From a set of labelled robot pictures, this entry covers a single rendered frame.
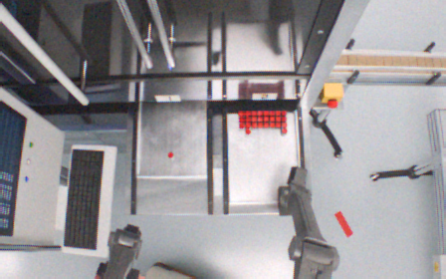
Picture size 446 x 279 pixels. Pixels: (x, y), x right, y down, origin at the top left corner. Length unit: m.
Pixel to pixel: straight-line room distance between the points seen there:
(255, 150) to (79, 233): 0.76
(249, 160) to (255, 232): 0.92
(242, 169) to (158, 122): 0.37
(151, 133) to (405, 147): 1.65
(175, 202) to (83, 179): 0.40
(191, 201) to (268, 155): 0.33
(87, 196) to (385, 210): 1.70
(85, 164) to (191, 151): 0.44
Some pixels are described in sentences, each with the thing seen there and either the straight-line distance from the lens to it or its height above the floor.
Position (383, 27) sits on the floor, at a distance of 2.99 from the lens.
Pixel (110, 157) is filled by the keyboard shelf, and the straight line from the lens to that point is 1.74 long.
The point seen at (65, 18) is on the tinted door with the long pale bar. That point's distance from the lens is 1.06.
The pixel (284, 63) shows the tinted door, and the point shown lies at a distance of 1.28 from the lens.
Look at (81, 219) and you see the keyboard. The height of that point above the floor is 0.83.
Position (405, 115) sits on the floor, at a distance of 2.79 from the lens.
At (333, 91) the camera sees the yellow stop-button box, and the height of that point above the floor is 1.03.
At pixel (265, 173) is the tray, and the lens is 1.59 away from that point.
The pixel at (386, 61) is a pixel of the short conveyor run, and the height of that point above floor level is 0.93.
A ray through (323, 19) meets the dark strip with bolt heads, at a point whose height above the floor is 1.56.
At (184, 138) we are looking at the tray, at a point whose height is 0.88.
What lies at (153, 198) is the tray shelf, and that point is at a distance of 1.60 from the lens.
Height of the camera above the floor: 2.44
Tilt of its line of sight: 75 degrees down
